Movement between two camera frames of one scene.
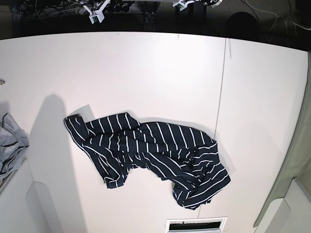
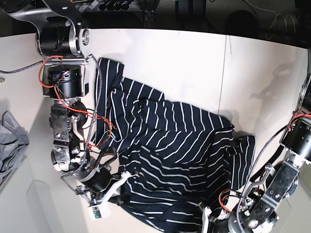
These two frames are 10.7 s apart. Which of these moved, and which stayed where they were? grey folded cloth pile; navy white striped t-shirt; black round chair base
Moved: navy white striped t-shirt
Stayed: grey folded cloth pile; black round chair base
